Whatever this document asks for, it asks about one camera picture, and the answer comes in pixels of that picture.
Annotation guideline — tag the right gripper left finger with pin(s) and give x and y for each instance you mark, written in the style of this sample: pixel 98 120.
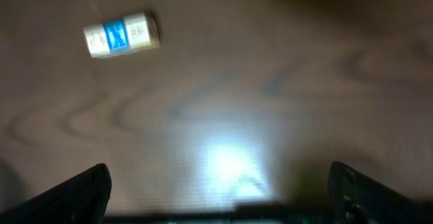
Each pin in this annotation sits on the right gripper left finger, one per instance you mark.
pixel 81 199

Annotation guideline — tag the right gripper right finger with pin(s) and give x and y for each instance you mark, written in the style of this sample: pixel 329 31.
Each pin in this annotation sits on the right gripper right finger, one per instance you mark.
pixel 357 198

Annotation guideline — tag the plain white block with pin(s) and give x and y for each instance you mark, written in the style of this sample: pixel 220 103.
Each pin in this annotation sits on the plain white block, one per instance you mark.
pixel 97 41

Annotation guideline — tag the blue X block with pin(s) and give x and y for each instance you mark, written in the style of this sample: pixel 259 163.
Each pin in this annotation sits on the blue X block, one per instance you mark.
pixel 117 36

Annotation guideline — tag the green J block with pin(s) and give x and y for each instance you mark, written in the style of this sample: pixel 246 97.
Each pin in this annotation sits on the green J block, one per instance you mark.
pixel 142 32

